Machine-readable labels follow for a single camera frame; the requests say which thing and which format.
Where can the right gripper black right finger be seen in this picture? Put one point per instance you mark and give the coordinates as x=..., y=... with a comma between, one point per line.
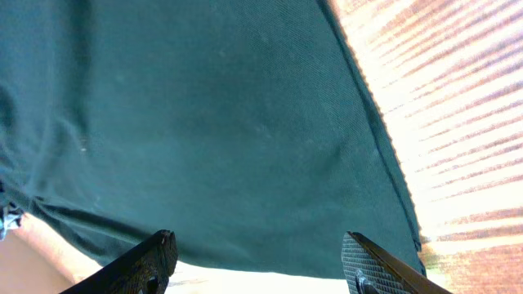
x=370, y=269

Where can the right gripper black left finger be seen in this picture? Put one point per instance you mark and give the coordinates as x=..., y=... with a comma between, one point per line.
x=145, y=269

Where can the black t-shirt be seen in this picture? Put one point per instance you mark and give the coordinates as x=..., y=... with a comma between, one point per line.
x=244, y=127

